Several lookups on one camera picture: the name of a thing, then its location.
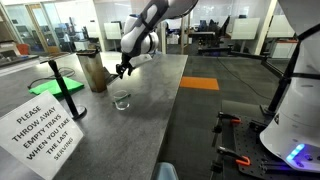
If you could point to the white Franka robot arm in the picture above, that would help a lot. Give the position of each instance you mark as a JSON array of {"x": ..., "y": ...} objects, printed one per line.
[{"x": 296, "y": 116}]

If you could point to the black post stand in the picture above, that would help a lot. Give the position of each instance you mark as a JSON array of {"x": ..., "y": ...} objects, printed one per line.
[{"x": 66, "y": 95}]

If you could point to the light blue chair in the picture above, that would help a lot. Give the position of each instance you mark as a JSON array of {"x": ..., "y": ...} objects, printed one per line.
[{"x": 166, "y": 171}]

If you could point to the white printed paper sign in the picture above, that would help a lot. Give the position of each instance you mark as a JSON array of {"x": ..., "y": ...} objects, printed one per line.
[{"x": 36, "y": 136}]

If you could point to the clear glass cup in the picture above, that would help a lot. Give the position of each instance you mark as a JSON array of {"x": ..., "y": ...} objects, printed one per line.
[{"x": 121, "y": 102}]

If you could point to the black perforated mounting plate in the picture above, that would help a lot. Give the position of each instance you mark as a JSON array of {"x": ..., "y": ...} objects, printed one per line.
[{"x": 253, "y": 146}]

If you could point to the white standing board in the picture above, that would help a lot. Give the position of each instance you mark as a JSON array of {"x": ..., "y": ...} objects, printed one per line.
[
  {"x": 280, "y": 26},
  {"x": 112, "y": 30},
  {"x": 245, "y": 28}
]

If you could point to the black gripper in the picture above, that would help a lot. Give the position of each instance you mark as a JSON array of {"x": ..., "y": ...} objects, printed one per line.
[{"x": 126, "y": 60}]

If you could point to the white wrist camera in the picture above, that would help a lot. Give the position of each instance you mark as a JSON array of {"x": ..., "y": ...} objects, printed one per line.
[{"x": 141, "y": 60}]

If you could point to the green marker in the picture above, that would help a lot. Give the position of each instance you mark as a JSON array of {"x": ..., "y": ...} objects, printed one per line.
[{"x": 127, "y": 96}]

